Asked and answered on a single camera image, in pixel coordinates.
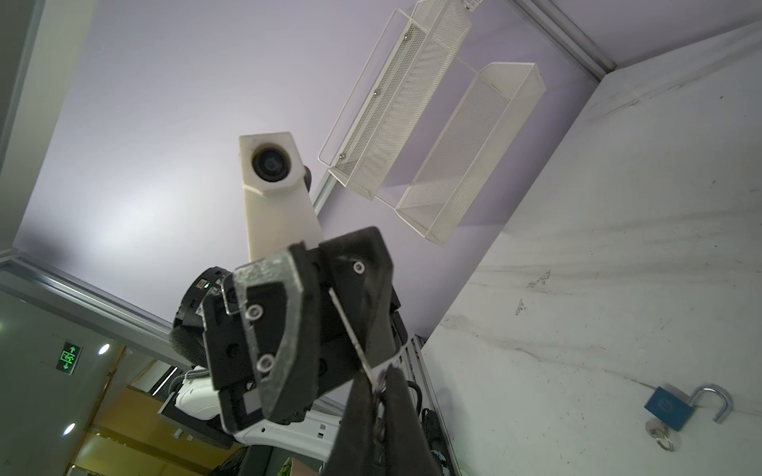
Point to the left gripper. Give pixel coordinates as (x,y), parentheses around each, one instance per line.
(286,329)

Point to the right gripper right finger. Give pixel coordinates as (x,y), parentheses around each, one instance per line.
(406,450)

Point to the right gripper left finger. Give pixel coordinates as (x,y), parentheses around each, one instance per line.
(354,447)

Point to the key with ring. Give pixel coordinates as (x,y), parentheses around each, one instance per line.
(375,385)

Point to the blue padlock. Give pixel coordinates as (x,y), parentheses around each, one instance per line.
(675,412)

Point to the small silver key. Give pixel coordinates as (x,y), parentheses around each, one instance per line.
(661,434)

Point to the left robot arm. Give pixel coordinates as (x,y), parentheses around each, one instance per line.
(195,403)

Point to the upper white mesh shelf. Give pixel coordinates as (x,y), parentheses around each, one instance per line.
(398,81)

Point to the white mesh shelf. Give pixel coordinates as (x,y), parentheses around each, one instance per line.
(398,81)
(491,113)

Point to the green exit sign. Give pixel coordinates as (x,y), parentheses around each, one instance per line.
(68,358)

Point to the lower white mesh shelf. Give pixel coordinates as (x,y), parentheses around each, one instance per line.
(491,113)

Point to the aluminium wall frame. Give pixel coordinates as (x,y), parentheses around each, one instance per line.
(74,300)

